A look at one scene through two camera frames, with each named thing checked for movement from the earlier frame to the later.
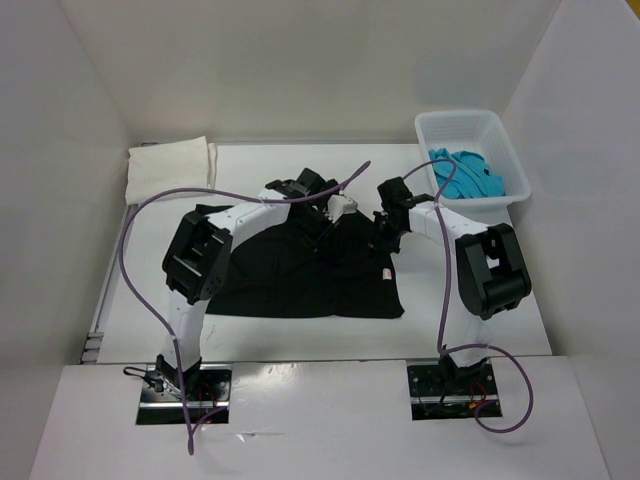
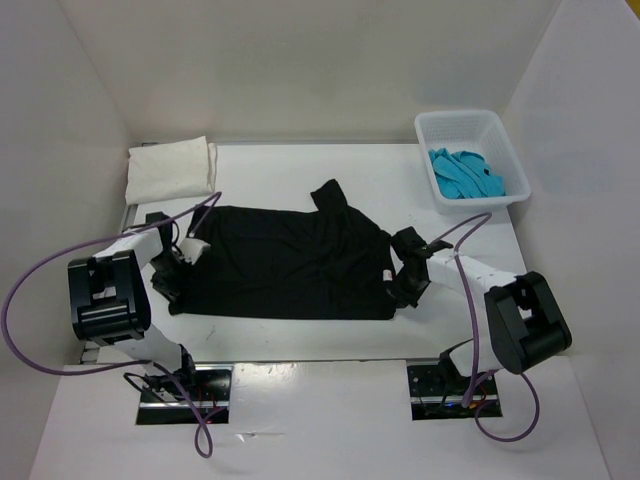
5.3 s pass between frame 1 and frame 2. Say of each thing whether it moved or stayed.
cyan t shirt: stayed
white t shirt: stayed
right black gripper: moved
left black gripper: moved
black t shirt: stayed
